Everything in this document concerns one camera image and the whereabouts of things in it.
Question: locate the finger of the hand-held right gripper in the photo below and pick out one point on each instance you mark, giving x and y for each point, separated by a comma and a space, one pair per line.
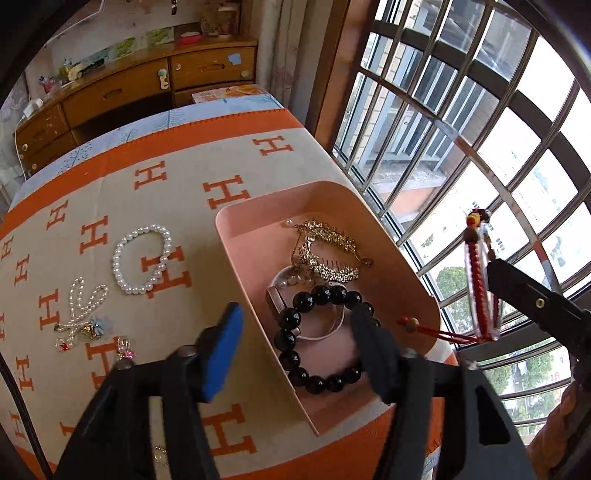
531, 300

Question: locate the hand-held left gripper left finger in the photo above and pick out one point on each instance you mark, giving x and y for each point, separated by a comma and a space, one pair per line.
226, 355

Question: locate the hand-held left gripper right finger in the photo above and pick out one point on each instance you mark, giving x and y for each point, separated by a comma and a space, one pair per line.
371, 350

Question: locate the small pink charm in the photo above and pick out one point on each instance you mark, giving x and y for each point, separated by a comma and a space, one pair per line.
127, 353

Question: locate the pink plastic tray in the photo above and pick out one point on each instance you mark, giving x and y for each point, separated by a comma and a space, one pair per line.
258, 240

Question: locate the white bangle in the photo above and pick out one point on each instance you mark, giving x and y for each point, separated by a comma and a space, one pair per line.
318, 335

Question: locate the silver rectangular hair clip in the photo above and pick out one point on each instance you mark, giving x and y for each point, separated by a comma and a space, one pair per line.
276, 299

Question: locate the gold leaf hair comb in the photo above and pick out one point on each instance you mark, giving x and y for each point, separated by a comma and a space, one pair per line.
323, 233

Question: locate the metal window grille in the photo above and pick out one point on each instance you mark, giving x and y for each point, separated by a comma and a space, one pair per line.
461, 143

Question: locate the orange and beige printed blanket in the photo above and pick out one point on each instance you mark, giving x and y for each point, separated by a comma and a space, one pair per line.
184, 152

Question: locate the orange magazine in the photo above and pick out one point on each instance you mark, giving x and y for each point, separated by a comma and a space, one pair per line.
231, 92

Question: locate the green drawer safety lock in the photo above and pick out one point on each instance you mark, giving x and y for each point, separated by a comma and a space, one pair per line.
162, 78

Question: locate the wooden desk with drawers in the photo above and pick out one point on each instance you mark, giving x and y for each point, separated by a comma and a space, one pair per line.
115, 92

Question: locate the blue sticker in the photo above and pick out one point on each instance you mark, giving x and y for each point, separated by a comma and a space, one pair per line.
236, 59

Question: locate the pale floral curtain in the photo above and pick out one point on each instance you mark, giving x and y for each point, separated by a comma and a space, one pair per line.
295, 55

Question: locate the white power adapter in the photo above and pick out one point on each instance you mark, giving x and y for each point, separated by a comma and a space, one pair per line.
33, 107

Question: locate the small red box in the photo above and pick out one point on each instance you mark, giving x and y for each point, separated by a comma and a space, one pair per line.
189, 39

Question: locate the green picture cards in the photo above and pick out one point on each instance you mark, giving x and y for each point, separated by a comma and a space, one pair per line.
159, 37

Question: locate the patterned jar with lid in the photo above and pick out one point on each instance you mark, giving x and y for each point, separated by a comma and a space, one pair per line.
219, 18

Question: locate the wooden window frame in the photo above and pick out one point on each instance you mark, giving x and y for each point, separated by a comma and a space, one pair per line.
346, 69

